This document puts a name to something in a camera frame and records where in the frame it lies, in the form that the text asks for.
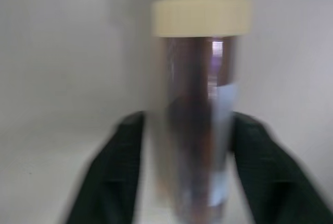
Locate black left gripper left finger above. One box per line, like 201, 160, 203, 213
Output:
59, 111, 146, 224

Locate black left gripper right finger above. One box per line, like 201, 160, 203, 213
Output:
232, 112, 333, 224

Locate clear jar with cream lid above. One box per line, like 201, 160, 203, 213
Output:
150, 0, 253, 224

